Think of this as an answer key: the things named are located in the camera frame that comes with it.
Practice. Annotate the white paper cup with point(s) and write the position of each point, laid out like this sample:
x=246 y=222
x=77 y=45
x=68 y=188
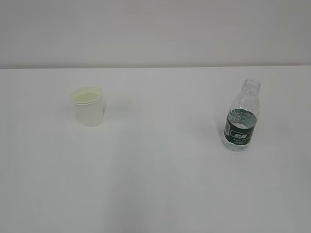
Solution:
x=89 y=105

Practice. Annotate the clear water bottle green label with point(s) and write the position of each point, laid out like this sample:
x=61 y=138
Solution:
x=242 y=116

